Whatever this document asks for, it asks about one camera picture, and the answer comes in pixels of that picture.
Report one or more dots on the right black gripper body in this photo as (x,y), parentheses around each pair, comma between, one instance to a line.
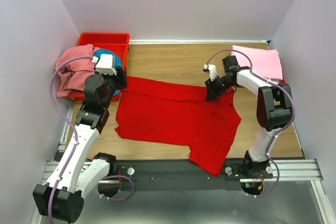
(213,87)

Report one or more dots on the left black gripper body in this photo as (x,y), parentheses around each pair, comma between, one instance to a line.
(121,76)

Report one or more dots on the dusty pink t shirt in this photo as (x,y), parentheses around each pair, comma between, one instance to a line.
(73,75)

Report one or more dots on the red t shirt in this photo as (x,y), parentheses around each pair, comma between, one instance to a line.
(178,114)

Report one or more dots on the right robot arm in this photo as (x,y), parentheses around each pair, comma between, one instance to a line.
(275,111)

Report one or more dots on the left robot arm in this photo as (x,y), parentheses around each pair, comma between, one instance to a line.
(63,195)

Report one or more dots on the blue t shirt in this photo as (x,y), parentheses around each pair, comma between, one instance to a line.
(118,61)

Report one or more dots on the red plastic bin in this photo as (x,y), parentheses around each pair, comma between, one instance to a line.
(115,42)

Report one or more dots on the folded light pink shirt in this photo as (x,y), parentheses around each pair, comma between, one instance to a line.
(266,63)

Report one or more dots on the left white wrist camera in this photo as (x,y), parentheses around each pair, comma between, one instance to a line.
(105,64)

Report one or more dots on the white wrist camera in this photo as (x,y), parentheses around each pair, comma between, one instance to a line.
(211,70)
(105,64)

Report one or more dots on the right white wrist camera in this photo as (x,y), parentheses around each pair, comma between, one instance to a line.
(211,70)

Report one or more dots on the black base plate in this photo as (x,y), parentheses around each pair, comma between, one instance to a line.
(183,175)

